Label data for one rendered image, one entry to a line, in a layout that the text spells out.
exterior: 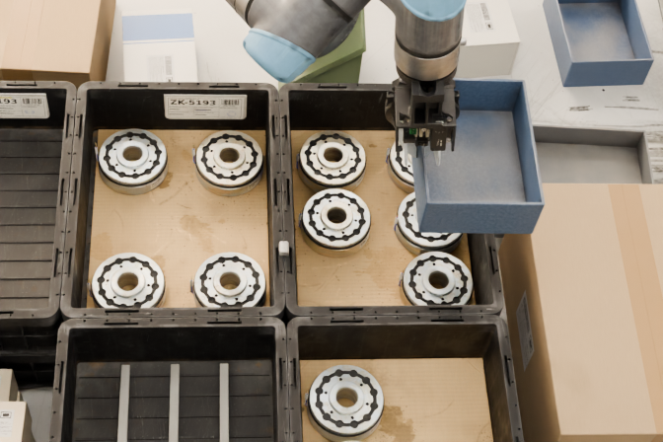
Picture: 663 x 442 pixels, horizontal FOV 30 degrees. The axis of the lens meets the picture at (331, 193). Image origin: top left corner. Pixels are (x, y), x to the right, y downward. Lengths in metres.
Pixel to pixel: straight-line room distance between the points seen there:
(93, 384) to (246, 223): 0.33
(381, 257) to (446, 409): 0.26
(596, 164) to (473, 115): 0.50
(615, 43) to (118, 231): 1.00
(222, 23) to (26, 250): 0.64
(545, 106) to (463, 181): 0.61
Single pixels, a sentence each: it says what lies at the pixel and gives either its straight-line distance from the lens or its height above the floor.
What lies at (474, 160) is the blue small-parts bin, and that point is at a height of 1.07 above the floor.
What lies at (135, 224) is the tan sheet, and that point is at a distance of 1.86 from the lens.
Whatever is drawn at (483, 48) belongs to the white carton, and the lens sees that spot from 2.18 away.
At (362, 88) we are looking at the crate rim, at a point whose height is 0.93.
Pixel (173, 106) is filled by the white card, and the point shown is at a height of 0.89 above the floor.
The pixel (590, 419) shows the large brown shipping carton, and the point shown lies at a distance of 1.70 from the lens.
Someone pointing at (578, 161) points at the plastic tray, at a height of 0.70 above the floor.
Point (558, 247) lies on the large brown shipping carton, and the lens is 1.82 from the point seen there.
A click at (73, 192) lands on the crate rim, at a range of 1.78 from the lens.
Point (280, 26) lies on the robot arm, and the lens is 1.38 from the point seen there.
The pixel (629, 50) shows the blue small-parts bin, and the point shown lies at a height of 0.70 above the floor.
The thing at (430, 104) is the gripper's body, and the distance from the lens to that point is 1.46.
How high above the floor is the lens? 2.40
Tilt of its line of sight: 56 degrees down
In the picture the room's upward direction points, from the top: 8 degrees clockwise
